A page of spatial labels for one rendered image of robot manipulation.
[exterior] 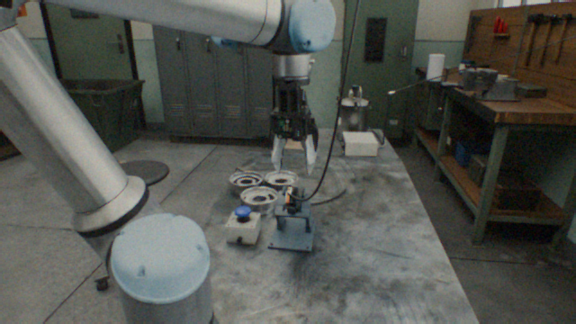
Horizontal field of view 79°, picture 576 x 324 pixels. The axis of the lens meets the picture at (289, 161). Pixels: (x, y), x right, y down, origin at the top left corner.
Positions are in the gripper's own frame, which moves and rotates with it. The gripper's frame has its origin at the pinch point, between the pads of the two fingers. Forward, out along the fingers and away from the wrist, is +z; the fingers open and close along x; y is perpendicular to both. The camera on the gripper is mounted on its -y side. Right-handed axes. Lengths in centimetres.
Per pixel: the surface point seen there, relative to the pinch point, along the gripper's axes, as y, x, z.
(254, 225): 2.3, -9.3, 14.2
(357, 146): -90, 17, 25
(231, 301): 21.7, -8.7, 18.7
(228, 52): -285, -112, -4
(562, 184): -146, 142, 63
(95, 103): -229, -229, 39
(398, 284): 12.0, 22.7, 19.1
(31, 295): -46, -143, 97
